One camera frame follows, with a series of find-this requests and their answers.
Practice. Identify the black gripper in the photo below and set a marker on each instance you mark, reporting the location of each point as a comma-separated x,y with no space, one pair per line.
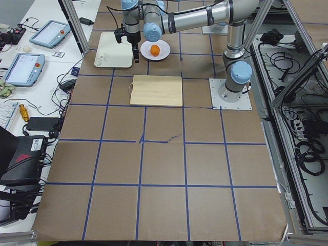
133,35

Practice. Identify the orange fruit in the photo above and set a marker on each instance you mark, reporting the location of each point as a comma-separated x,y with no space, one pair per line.
155,50

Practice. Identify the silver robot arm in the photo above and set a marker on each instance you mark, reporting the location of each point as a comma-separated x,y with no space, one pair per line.
232,13
130,15

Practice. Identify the cream bear tray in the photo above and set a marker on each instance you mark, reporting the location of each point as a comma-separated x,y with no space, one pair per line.
111,54

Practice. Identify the white round plate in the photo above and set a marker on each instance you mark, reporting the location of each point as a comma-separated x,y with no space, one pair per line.
164,50

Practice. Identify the wooden cutting board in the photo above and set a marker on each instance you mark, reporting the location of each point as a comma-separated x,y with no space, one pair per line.
151,90

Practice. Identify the far blue teach pendant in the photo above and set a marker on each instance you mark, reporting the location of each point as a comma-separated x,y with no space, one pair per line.
51,34

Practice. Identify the blue teach pendant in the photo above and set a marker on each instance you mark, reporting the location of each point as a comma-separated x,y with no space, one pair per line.
51,34
25,69

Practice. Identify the near blue teach pendant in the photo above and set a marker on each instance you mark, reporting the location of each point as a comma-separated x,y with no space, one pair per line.
25,69

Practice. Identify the black power adapter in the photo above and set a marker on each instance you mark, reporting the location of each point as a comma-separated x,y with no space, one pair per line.
41,123

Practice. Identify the gold cylindrical connector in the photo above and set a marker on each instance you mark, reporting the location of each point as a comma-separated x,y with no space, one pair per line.
24,113

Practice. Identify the white keyboard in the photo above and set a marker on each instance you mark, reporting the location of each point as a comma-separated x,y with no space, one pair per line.
8,112

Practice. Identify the black computer box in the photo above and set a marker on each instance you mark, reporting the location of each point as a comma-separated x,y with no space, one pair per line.
21,160

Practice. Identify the aluminium frame post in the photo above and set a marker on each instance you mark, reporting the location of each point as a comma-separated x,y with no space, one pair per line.
71,16

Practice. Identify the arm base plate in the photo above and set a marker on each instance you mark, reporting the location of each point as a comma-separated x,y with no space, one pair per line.
216,29
223,99

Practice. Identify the aluminium cable rack frame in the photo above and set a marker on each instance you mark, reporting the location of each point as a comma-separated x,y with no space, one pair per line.
290,49

